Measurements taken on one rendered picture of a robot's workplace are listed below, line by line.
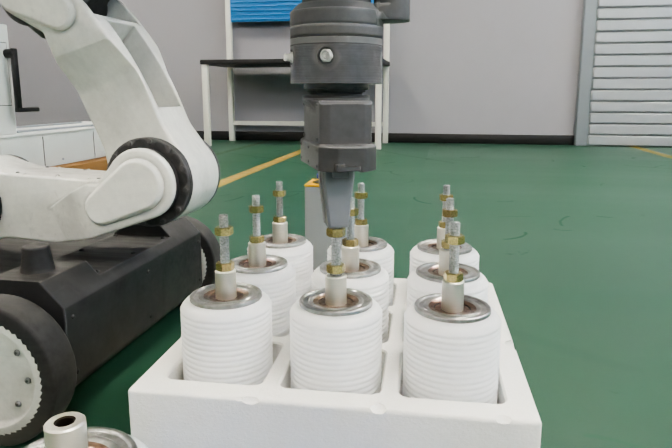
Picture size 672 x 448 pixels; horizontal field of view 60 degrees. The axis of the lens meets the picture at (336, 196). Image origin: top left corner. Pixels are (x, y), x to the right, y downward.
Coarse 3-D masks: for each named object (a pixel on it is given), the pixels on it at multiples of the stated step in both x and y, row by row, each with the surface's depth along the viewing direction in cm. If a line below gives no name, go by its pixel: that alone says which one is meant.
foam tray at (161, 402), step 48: (288, 336) 69; (144, 384) 57; (192, 384) 57; (288, 384) 62; (384, 384) 57; (144, 432) 57; (192, 432) 56; (240, 432) 55; (288, 432) 55; (336, 432) 54; (384, 432) 53; (432, 432) 52; (480, 432) 52; (528, 432) 51
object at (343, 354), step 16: (304, 320) 57; (320, 320) 56; (336, 320) 56; (352, 320) 56; (368, 320) 57; (304, 336) 57; (320, 336) 56; (336, 336) 55; (352, 336) 56; (368, 336) 57; (304, 352) 57; (320, 352) 56; (336, 352) 56; (352, 352) 56; (368, 352) 57; (304, 368) 57; (320, 368) 56; (336, 368) 56; (352, 368) 56; (368, 368) 57; (304, 384) 58; (320, 384) 57; (336, 384) 56; (352, 384) 57; (368, 384) 58
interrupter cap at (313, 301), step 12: (324, 288) 63; (348, 288) 63; (300, 300) 59; (312, 300) 60; (324, 300) 61; (348, 300) 61; (360, 300) 60; (372, 300) 60; (312, 312) 57; (324, 312) 56; (336, 312) 56; (348, 312) 56; (360, 312) 57
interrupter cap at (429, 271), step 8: (424, 264) 72; (432, 264) 72; (464, 264) 72; (416, 272) 70; (424, 272) 69; (432, 272) 70; (464, 272) 69; (472, 272) 69; (432, 280) 67; (440, 280) 66; (464, 280) 66; (472, 280) 67
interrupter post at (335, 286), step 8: (328, 280) 59; (336, 280) 58; (344, 280) 59; (328, 288) 59; (336, 288) 58; (344, 288) 59; (328, 296) 59; (336, 296) 59; (344, 296) 59; (328, 304) 59; (336, 304) 59; (344, 304) 59
